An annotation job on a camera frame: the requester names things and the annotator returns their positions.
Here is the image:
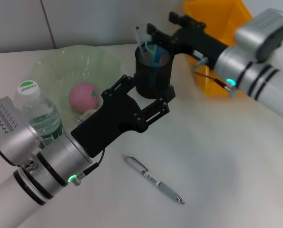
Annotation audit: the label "transparent plastic ruler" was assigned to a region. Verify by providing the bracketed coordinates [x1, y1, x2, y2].
[132, 25, 148, 65]

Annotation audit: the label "blue capped scissors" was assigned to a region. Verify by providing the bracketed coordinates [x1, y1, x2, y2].
[145, 40, 170, 88]

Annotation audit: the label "clear green-label water bottle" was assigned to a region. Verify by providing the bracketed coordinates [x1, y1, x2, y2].
[14, 80, 64, 150]

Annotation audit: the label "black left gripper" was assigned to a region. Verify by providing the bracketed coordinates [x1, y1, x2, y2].
[70, 74, 176, 159]

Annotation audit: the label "clear grey ballpoint pen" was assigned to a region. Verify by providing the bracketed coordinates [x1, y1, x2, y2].
[123, 154, 185, 205]

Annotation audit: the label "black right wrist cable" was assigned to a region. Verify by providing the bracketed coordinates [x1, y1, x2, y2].
[192, 57, 237, 97]

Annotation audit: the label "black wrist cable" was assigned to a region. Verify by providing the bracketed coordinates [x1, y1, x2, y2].
[192, 57, 237, 97]
[70, 147, 107, 186]

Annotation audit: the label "black mesh pen holder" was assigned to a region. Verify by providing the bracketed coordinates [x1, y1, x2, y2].
[134, 44, 175, 99]

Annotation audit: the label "pink toy peach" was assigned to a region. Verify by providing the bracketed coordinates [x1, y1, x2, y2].
[68, 82, 101, 114]

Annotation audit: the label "yellow plastic bin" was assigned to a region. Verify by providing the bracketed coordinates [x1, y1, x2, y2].
[183, 0, 254, 95]

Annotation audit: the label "pale green glass fruit plate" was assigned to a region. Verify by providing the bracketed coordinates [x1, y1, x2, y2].
[28, 44, 127, 122]

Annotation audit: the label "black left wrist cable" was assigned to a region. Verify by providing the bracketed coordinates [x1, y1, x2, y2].
[70, 147, 107, 186]

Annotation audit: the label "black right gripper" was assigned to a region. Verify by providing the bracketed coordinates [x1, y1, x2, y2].
[146, 11, 229, 69]

